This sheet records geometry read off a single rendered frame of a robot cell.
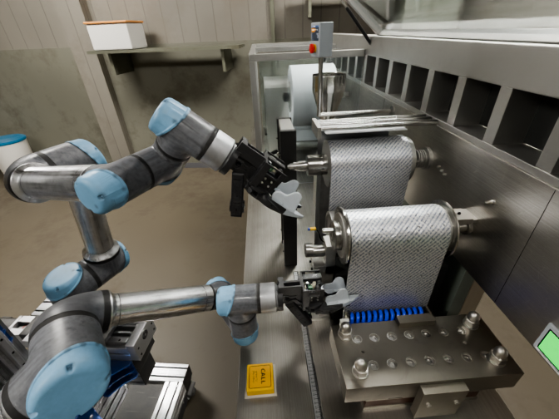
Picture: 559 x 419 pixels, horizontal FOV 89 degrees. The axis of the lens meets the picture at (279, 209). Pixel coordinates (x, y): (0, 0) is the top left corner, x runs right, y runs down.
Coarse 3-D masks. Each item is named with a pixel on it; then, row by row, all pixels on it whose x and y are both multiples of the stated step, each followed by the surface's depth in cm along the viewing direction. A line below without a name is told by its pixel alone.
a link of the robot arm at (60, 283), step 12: (72, 264) 96; (84, 264) 98; (48, 276) 93; (60, 276) 93; (72, 276) 92; (84, 276) 96; (96, 276) 99; (48, 288) 90; (60, 288) 90; (72, 288) 92; (84, 288) 95; (96, 288) 101
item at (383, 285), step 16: (352, 272) 71; (368, 272) 71; (384, 272) 72; (400, 272) 72; (416, 272) 72; (432, 272) 73; (352, 288) 74; (368, 288) 74; (384, 288) 75; (400, 288) 75; (416, 288) 76; (432, 288) 76; (352, 304) 77; (368, 304) 78; (384, 304) 78; (400, 304) 79; (416, 304) 79
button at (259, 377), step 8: (248, 368) 77; (256, 368) 77; (264, 368) 77; (272, 368) 77; (248, 376) 76; (256, 376) 76; (264, 376) 75; (272, 376) 75; (248, 384) 74; (256, 384) 74; (264, 384) 74; (272, 384) 74; (248, 392) 73; (256, 392) 73; (264, 392) 73; (272, 392) 74
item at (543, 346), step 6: (552, 336) 52; (546, 342) 53; (552, 342) 52; (558, 342) 51; (540, 348) 55; (546, 348) 54; (552, 348) 52; (558, 348) 51; (546, 354) 54; (552, 354) 52; (558, 354) 51; (552, 360) 52; (558, 360) 51; (558, 366) 51
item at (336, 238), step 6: (330, 222) 73; (336, 222) 71; (336, 228) 69; (330, 234) 74; (336, 234) 69; (342, 234) 69; (330, 240) 75; (336, 240) 69; (342, 240) 69; (336, 246) 70; (342, 246) 70
